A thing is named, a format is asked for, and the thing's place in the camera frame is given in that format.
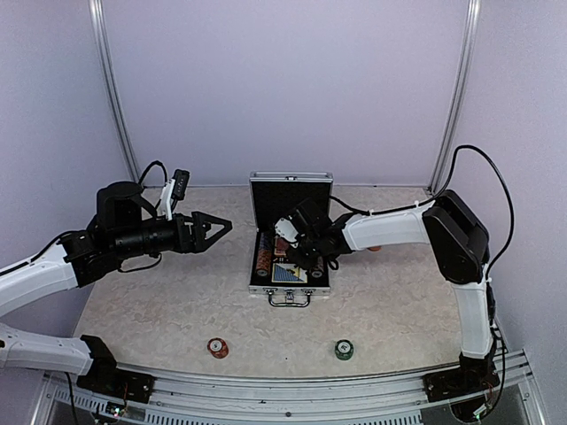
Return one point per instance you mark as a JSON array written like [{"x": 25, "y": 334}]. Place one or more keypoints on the poker chip row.
[
  {"x": 317, "y": 270},
  {"x": 264, "y": 255}
]

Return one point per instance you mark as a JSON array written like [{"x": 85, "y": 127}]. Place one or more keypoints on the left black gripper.
[{"x": 195, "y": 241}]

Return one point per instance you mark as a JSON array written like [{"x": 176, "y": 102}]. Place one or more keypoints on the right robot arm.
[{"x": 457, "y": 237}]

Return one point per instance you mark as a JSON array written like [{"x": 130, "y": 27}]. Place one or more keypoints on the blue playing card deck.
[{"x": 288, "y": 273}]

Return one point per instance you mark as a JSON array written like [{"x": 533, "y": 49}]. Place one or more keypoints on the aluminium frame post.
[
  {"x": 462, "y": 74},
  {"x": 97, "y": 16}
]

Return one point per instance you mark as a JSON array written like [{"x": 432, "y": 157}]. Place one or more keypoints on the left aluminium frame post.
[{"x": 97, "y": 16}]

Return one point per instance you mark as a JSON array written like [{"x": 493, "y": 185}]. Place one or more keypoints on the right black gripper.
[{"x": 303, "y": 261}]

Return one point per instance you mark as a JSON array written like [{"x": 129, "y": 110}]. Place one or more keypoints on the front aluminium rail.
[{"x": 184, "y": 398}]

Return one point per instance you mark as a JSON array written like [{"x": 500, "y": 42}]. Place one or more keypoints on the aluminium poker case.
[{"x": 287, "y": 208}]

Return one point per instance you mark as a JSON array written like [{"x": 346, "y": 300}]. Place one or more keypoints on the left poker chip row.
[{"x": 264, "y": 255}]

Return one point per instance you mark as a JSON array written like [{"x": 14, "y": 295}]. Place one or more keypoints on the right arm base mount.
[{"x": 471, "y": 375}]

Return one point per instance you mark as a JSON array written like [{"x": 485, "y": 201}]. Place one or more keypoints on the red playing card deck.
[{"x": 281, "y": 247}]

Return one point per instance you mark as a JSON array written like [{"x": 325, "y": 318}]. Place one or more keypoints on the right poker chip row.
[{"x": 317, "y": 270}]

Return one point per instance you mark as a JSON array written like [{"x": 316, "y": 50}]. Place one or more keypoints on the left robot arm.
[{"x": 76, "y": 259}]

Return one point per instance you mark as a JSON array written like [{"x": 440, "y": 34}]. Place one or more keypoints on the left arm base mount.
[{"x": 104, "y": 376}]

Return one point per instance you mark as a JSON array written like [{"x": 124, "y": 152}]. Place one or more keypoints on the green poker chip stack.
[{"x": 344, "y": 349}]

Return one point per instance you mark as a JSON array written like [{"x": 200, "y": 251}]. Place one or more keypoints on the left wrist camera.
[{"x": 120, "y": 204}]

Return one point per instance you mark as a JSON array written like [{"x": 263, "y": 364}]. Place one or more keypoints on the red poker chip stack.
[{"x": 218, "y": 348}]

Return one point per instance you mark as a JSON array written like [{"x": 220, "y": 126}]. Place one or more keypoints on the right aluminium frame post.
[{"x": 462, "y": 74}]

